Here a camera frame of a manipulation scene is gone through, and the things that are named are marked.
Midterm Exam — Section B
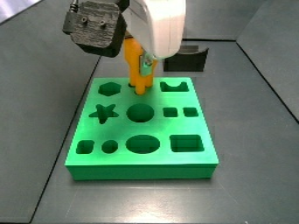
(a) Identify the orange three prong block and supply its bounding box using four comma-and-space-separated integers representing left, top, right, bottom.
124, 38, 154, 95

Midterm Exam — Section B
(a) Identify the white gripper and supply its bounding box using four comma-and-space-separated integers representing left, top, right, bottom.
122, 0, 185, 76

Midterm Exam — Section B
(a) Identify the black curved holder bracket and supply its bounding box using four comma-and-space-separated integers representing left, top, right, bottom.
162, 45, 209, 72

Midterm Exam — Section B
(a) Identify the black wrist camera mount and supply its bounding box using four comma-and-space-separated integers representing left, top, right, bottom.
61, 0, 129, 58

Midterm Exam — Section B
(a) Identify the green foam shape board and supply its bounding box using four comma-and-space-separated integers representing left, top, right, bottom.
65, 77, 218, 180

